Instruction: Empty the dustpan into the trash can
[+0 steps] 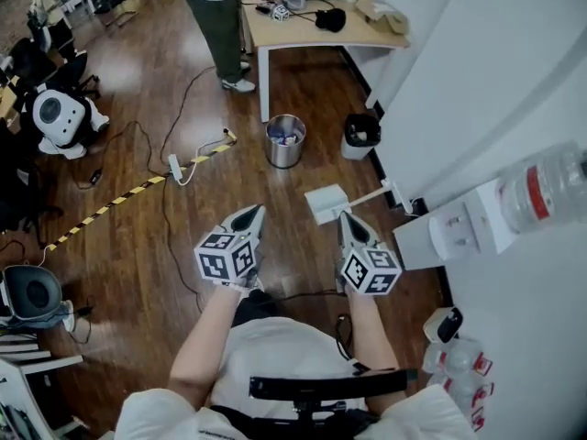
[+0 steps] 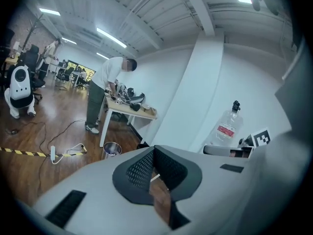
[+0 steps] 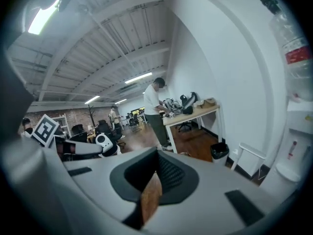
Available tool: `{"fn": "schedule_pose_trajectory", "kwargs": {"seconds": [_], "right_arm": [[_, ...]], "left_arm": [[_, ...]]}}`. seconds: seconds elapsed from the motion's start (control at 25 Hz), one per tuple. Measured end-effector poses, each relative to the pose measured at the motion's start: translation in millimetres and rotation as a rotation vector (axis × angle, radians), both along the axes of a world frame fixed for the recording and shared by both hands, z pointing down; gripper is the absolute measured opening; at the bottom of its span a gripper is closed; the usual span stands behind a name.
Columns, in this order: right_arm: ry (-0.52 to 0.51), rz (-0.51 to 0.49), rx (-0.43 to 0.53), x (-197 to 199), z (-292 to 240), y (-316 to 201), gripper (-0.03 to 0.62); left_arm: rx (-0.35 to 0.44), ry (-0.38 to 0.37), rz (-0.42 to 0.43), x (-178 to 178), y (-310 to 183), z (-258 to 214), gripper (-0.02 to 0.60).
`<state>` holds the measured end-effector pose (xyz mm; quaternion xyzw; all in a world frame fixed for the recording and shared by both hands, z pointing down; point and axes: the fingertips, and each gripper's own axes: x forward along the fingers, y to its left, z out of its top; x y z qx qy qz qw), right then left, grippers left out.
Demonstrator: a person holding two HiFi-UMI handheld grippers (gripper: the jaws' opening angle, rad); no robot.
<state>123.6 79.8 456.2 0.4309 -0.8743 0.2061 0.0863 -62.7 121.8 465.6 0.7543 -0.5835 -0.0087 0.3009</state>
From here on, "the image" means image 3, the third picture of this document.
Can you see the black and white trash can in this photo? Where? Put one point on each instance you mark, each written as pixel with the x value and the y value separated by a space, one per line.
pixel 220 153

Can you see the black ceiling-mounted device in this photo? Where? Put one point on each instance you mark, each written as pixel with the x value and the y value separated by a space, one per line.
pixel 64 0

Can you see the white shelf unit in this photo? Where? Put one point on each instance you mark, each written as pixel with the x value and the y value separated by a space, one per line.
pixel 63 124

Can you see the white tube frame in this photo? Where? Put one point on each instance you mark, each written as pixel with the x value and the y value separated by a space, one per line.
pixel 249 150

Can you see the dark wooden coat stand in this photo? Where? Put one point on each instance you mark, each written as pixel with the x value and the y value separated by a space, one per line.
pixel 91 115

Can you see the monitor with yellow screen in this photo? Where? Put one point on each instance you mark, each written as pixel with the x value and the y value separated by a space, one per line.
pixel 137 111

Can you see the bright skylight window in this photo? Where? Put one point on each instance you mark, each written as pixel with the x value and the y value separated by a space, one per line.
pixel 46 13

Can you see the brown cardboard box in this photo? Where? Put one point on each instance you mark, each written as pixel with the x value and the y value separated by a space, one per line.
pixel 209 102

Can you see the white water dispenser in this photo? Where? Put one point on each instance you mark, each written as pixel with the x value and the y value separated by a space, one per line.
pixel 291 153

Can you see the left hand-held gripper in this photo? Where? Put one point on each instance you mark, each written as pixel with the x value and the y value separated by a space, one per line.
pixel 45 130

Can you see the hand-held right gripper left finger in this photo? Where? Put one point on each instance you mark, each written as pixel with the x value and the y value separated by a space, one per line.
pixel 97 180

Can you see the black backpack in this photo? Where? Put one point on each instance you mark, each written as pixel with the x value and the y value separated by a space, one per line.
pixel 188 103

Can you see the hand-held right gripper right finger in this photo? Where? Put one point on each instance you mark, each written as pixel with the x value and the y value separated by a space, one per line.
pixel 210 180

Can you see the long ceiling light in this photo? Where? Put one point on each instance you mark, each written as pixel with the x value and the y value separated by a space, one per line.
pixel 92 99
pixel 138 77
pixel 120 101

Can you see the white box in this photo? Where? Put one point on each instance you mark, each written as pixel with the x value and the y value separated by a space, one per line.
pixel 198 104

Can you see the white robot with black face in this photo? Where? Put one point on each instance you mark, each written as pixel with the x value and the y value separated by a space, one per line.
pixel 105 144

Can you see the clear water bottle red label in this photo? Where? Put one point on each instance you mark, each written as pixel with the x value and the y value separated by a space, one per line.
pixel 292 57

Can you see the black office chair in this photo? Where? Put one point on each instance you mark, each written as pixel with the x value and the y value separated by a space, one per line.
pixel 185 125
pixel 107 127
pixel 78 132
pixel 134 121

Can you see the wooden table with white legs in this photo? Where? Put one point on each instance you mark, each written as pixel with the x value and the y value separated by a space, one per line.
pixel 193 115

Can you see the pile of gripper devices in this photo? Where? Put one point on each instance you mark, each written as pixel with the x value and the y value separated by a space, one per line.
pixel 172 108

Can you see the black device on bottle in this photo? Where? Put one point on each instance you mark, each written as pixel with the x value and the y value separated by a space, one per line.
pixel 270 3

